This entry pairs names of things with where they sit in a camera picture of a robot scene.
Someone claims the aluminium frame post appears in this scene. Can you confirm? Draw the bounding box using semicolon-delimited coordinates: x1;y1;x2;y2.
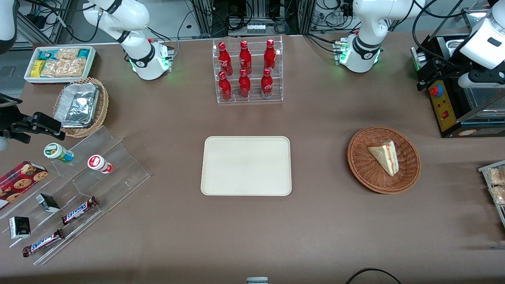
195;0;216;37
299;0;316;35

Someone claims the black yellow-panel display machine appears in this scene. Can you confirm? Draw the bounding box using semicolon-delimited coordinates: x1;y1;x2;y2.
410;34;505;138

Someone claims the green capped white bottle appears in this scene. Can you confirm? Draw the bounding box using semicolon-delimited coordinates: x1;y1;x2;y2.
43;143;75;163

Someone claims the light oval wicker basket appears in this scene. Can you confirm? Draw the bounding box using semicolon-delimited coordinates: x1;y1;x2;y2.
53;77;110;138

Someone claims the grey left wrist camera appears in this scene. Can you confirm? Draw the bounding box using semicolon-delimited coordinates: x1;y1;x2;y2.
458;70;505;90

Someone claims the small black white carton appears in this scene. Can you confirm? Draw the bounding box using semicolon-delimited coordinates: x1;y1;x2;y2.
9;216;31;239
36;193;60;213

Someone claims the cream rectangular tray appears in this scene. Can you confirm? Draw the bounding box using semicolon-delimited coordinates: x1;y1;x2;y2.
200;136;292;196

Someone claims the brown round wicker basket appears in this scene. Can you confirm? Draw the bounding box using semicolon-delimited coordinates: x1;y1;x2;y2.
347;125;421;194

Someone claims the red plaid cookie box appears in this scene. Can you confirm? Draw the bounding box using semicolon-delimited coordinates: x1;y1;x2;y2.
0;161;49;210

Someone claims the red cola bottle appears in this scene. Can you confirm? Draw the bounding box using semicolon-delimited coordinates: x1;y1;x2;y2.
239;40;253;75
218;42;233;75
261;68;274;98
264;39;277;71
238;69;252;99
219;71;232;101

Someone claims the snickers chocolate bar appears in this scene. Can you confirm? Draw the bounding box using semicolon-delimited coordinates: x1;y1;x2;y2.
22;228;65;258
61;196;98;226

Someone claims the triangular sandwich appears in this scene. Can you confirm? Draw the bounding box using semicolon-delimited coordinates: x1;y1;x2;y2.
368;140;399;177

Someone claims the steel pan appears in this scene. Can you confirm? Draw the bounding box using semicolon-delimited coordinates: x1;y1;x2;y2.
441;37;469;60
465;89;505;115

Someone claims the silver foil container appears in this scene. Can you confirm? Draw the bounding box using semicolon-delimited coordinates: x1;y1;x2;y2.
54;83;100;129

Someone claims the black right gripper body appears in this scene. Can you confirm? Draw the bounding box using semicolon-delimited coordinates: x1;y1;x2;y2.
0;95;38;144

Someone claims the white plastic snack bin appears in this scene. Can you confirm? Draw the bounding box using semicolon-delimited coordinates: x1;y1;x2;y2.
24;46;97;84

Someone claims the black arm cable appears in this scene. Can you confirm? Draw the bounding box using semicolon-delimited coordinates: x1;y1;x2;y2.
411;0;474;69

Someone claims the clear acrylic bottle rack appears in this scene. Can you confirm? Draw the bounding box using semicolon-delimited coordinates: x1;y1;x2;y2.
212;35;284;104

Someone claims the clear acrylic stepped stand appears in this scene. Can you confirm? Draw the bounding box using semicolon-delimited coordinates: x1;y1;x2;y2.
0;125;151;265

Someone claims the clear cracker bag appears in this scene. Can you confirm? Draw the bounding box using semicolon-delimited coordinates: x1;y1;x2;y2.
41;58;87;78
55;48;80;61

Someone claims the grey metal snack tray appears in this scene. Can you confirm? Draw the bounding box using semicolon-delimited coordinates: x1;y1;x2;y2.
478;160;505;229

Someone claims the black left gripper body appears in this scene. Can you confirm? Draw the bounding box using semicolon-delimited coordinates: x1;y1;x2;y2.
432;59;471;84

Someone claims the red capped white bottle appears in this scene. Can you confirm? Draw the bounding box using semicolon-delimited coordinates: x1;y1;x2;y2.
87;155;114;174

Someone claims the black table cable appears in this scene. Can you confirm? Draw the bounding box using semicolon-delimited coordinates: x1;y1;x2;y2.
346;268;402;284

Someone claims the clear snack pack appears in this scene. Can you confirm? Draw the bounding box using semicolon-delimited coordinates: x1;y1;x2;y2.
486;167;505;186
490;185;505;206

